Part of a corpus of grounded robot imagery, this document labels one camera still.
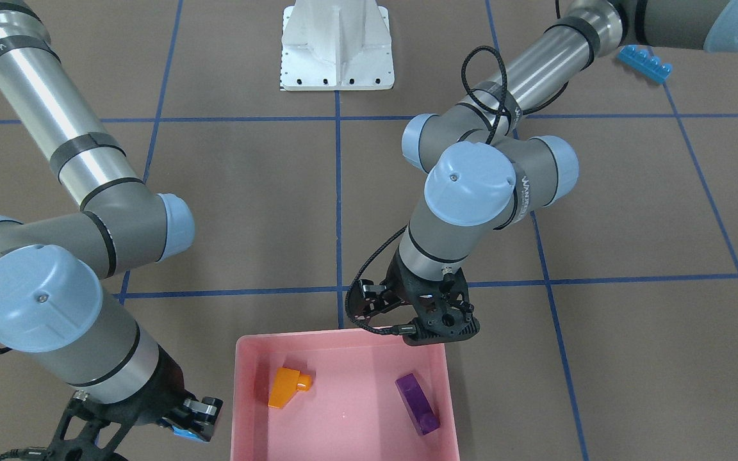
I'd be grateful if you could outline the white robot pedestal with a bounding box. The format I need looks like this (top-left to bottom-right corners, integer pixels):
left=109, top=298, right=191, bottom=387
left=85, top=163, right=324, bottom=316
left=279, top=1, right=395, bottom=92

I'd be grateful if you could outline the long blue toy block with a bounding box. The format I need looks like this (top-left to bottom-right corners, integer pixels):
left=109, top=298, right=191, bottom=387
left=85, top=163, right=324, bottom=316
left=617, top=44, right=673, bottom=85

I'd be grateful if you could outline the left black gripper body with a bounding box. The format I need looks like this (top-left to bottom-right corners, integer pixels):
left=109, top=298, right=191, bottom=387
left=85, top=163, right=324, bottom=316
left=380, top=250, right=453, bottom=321

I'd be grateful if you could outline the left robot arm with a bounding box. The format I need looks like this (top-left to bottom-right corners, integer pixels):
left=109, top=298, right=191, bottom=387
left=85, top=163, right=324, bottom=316
left=345, top=1, right=738, bottom=327

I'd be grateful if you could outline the small blue toy block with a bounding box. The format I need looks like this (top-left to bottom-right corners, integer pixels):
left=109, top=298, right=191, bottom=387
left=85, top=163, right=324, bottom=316
left=170, top=426, right=207, bottom=443

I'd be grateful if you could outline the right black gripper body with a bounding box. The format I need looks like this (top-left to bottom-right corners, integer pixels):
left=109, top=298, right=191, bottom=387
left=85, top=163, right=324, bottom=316
left=132, top=347, right=188, bottom=426

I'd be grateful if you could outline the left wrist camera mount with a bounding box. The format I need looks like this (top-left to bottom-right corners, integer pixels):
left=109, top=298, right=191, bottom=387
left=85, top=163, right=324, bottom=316
left=345, top=268, right=480, bottom=346

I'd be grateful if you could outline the purple toy block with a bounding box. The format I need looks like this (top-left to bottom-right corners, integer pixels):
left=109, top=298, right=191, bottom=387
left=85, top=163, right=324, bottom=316
left=395, top=373, right=440, bottom=437

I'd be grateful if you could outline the pink plastic box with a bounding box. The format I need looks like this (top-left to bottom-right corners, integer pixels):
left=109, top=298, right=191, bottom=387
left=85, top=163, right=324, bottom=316
left=231, top=328, right=460, bottom=460

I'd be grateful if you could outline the orange toy block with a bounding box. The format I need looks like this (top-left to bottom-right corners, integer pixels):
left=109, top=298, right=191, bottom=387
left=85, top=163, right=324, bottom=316
left=267, top=367, right=313, bottom=408

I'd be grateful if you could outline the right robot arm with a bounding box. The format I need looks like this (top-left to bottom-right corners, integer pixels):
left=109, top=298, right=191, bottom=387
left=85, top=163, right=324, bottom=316
left=0, top=1, right=222, bottom=442

